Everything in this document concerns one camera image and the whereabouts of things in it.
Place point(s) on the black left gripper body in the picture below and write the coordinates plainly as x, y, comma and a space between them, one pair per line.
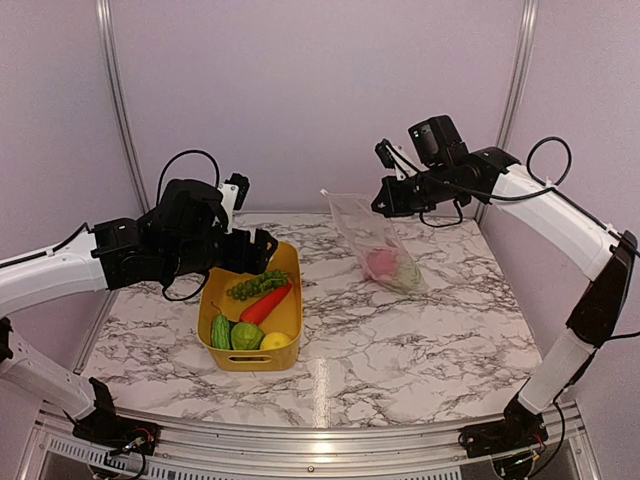
194, 255

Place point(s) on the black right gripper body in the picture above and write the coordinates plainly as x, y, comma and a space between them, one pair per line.
433, 190

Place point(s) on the clear zip top bag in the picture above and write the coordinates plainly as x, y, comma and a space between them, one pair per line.
364, 230

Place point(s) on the red toy apple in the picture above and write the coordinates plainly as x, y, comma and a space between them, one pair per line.
382, 262

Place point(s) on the green toy cabbage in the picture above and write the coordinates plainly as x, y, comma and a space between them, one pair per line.
408, 279

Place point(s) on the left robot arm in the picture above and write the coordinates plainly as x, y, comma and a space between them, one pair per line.
111, 256

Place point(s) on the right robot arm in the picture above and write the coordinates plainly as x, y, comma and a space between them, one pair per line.
604, 256

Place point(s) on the green toy grapes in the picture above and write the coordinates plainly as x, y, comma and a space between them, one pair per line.
259, 286

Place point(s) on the yellow plastic basket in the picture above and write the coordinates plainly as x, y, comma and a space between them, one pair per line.
287, 317

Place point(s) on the orange toy carrot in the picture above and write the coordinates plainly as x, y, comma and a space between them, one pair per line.
261, 309

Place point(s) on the green toy bitter gourd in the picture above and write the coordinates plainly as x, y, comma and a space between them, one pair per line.
221, 333

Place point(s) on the yellow toy lemon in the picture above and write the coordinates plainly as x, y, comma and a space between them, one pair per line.
275, 340

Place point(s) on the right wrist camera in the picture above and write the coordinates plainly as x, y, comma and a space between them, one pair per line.
393, 158

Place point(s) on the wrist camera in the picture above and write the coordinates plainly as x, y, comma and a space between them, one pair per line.
234, 191
393, 158

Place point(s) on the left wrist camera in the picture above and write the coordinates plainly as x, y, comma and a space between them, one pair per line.
234, 191

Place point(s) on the right aluminium frame post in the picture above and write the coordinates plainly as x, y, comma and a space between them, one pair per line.
520, 70

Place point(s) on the aluminium frame post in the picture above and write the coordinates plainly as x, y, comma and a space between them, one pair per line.
116, 91
520, 70

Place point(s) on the left aluminium frame post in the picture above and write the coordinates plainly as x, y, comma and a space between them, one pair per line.
116, 91

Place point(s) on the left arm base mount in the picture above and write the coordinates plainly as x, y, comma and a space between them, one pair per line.
105, 427

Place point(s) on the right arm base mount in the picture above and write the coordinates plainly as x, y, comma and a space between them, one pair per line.
519, 428

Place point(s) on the aluminium table front rail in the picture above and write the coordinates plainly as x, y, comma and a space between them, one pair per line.
194, 449

